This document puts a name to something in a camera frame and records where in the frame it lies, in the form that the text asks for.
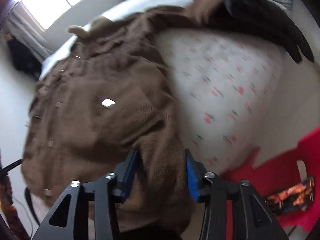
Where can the hanging black clothes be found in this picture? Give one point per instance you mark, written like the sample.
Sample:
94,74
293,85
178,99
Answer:
22,58

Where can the brown button jacket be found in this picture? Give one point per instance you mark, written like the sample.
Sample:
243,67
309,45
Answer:
111,95

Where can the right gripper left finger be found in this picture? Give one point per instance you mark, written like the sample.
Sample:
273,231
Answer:
68,217

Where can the cherry print cloth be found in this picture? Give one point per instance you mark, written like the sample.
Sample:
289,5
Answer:
235,92

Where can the left grey curtain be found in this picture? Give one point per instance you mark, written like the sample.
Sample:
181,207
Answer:
21,26

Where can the light blue bed sheet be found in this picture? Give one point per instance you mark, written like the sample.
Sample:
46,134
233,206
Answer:
117,12

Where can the red plastic stool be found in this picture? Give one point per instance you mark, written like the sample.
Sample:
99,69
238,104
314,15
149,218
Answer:
288,182

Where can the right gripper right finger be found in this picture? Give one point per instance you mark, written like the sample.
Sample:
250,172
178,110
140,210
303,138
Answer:
231,210

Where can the black puffer jacket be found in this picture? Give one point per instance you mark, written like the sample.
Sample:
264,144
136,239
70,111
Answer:
260,18

